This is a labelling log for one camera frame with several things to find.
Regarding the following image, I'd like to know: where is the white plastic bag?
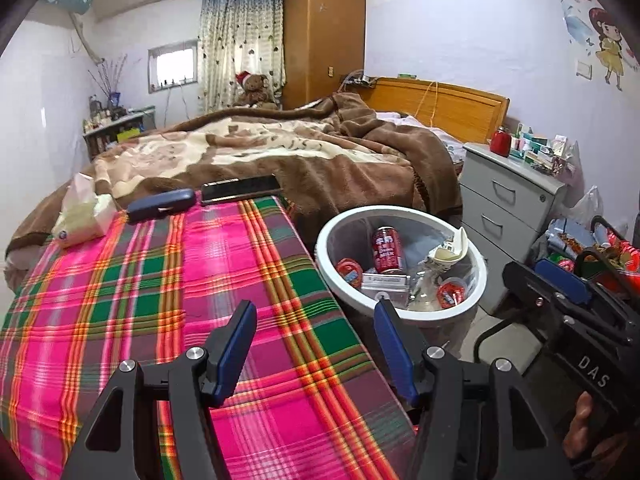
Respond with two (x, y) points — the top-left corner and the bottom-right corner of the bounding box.
(565, 185), (606, 231)

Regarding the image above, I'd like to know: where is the grey drawer nightstand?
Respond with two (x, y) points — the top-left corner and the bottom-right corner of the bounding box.
(457, 141), (568, 316)

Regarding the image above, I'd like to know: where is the red drink can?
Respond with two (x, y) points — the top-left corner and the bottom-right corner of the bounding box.
(371, 226), (405, 275)

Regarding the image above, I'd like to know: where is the clear red label plastic bottle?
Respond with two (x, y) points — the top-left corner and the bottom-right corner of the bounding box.
(407, 270), (443, 311)

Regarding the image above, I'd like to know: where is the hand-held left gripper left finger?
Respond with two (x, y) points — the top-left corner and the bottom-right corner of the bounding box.
(62, 300), (258, 480)

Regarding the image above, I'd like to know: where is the patterned curtain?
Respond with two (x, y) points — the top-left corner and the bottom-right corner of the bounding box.
(197, 0), (287, 113)

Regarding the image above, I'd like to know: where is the red jar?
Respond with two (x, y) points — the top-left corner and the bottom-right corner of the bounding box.
(489, 127), (511, 157)

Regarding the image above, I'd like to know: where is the dark blue glasses case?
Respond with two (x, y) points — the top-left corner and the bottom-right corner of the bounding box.
(125, 188), (196, 224)

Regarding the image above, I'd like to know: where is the cream paper bag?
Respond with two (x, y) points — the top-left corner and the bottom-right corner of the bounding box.
(425, 226), (471, 273)

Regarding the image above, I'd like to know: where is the cartoon girl wall sticker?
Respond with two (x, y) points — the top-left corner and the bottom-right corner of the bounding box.
(562, 0), (640, 92)

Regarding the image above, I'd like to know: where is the person's right hand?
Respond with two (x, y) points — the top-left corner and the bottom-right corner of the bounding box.
(562, 391), (640, 461)

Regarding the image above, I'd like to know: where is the wooden headboard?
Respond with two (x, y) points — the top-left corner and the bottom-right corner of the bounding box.
(360, 77), (511, 145)

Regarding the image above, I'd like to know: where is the pink green plaid sheet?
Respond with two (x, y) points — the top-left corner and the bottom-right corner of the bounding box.
(0, 195), (416, 480)

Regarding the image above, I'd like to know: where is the cluttered small shelf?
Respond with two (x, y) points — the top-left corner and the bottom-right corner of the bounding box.
(82, 105), (158, 161)

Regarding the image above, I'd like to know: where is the orange cable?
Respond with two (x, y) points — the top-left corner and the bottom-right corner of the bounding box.
(417, 80), (441, 128)

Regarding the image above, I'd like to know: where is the red lid small cup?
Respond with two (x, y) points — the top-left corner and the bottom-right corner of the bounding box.
(436, 280), (468, 308)

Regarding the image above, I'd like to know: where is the wooden wardrobe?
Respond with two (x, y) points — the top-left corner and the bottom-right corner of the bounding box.
(281, 0), (368, 111)

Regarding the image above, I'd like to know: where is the colourful shopping bag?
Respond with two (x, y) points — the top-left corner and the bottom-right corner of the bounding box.
(537, 215), (640, 306)

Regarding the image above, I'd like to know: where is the white round trash bin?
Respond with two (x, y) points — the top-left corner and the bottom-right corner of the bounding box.
(315, 205), (488, 328)

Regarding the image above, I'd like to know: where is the soft tissue pack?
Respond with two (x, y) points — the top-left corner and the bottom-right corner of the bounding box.
(51, 172), (117, 249)

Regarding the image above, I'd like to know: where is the row of small boxes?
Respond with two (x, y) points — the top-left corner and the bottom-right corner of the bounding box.
(510, 122), (578, 178)

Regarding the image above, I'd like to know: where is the brown teddy bear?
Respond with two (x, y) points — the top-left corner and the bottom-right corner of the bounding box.
(232, 71), (278, 109)

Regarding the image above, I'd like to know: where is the air conditioner pipe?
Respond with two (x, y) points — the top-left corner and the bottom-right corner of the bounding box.
(70, 10), (106, 66)

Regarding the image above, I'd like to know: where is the brown patterned blanket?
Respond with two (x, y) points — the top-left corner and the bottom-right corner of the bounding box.
(5, 92), (463, 261)

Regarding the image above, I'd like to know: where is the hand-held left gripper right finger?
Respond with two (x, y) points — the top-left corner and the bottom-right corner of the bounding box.
(374, 297), (576, 480)

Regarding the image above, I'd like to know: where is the small window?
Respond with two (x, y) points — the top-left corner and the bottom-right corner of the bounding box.
(147, 40), (198, 93)

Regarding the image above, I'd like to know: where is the blue vase with branches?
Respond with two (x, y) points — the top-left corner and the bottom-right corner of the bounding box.
(87, 55), (131, 111)

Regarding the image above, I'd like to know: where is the black metal chair frame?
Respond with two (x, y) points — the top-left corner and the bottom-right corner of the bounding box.
(472, 317), (546, 366)

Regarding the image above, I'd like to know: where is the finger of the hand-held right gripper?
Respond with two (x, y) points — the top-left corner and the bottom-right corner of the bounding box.
(535, 257), (640, 342)
(502, 260), (632, 347)

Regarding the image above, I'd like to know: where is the black smartphone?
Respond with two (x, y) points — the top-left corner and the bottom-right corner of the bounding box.
(200, 174), (281, 206)

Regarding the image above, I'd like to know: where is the red snack wrapper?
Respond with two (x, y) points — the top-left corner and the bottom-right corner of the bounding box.
(336, 258), (365, 289)

